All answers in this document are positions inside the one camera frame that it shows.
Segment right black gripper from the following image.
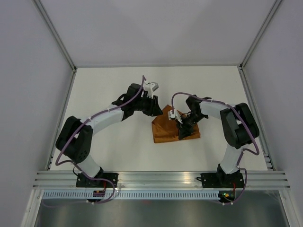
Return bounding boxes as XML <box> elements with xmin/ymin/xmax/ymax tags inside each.
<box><xmin>175</xmin><ymin>113</ymin><xmax>205</xmax><ymax>140</ymax></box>

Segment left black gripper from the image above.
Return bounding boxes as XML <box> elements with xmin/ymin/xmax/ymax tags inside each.
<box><xmin>134</xmin><ymin>93</ymin><xmax>163</xmax><ymax>117</ymax></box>

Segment brown cloth napkin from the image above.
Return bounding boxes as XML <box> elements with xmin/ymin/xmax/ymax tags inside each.
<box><xmin>151</xmin><ymin>105</ymin><xmax>200</xmax><ymax>143</ymax></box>

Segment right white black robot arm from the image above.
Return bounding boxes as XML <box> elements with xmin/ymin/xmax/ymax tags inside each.
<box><xmin>176</xmin><ymin>95</ymin><xmax>259</xmax><ymax>188</ymax></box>

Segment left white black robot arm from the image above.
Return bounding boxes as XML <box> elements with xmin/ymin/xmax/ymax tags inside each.
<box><xmin>55</xmin><ymin>81</ymin><xmax>163</xmax><ymax>187</ymax></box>

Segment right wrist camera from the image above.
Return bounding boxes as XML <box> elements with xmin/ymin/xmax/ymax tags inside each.
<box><xmin>168</xmin><ymin>109</ymin><xmax>182</xmax><ymax>123</ymax></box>

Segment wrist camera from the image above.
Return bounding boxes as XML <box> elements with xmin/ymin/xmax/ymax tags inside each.
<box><xmin>168</xmin><ymin>109</ymin><xmax>182</xmax><ymax>123</ymax></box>
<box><xmin>144</xmin><ymin>81</ymin><xmax>159</xmax><ymax>96</ymax></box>

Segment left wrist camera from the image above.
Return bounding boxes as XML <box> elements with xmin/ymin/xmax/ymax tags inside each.
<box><xmin>144</xmin><ymin>81</ymin><xmax>159</xmax><ymax>96</ymax></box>

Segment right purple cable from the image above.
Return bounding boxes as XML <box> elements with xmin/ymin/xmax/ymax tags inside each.
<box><xmin>171</xmin><ymin>92</ymin><xmax>260</xmax><ymax>205</ymax></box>

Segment purple cable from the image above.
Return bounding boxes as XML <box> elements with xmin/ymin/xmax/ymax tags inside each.
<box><xmin>41</xmin><ymin>75</ymin><xmax>149</xmax><ymax>209</ymax></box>
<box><xmin>171</xmin><ymin>92</ymin><xmax>260</xmax><ymax>205</ymax></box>

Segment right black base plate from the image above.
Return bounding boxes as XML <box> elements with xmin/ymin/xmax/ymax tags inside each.
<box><xmin>196</xmin><ymin>173</ymin><xmax>244</xmax><ymax>188</ymax></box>

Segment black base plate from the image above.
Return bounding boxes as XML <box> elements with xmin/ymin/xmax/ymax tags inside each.
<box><xmin>76</xmin><ymin>173</ymin><xmax>118</xmax><ymax>188</ymax></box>
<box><xmin>196</xmin><ymin>173</ymin><xmax>244</xmax><ymax>188</ymax></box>

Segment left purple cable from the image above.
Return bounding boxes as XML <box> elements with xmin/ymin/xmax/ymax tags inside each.
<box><xmin>41</xmin><ymin>75</ymin><xmax>149</xmax><ymax>209</ymax></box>

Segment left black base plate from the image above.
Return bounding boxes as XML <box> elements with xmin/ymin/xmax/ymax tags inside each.
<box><xmin>76</xmin><ymin>173</ymin><xmax>118</xmax><ymax>188</ymax></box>

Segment aluminium front rail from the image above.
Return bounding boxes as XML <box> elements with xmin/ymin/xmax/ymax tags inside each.
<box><xmin>32</xmin><ymin>171</ymin><xmax>290</xmax><ymax>190</ymax></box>

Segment white slotted cable duct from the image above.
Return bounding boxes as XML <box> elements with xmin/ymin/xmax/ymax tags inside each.
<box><xmin>43</xmin><ymin>190</ymin><xmax>219</xmax><ymax>200</ymax></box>

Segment left aluminium frame post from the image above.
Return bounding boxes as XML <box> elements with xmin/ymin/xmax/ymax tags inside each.
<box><xmin>32</xmin><ymin>0</ymin><xmax>77</xmax><ymax>72</ymax></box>

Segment aluminium frame post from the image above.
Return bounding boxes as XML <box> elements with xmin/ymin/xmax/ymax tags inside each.
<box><xmin>32</xmin><ymin>0</ymin><xmax>77</xmax><ymax>72</ymax></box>
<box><xmin>238</xmin><ymin>0</ymin><xmax>284</xmax><ymax>71</ymax></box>

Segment right aluminium frame post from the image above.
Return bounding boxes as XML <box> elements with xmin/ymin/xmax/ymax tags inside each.
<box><xmin>238</xmin><ymin>0</ymin><xmax>284</xmax><ymax>71</ymax></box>

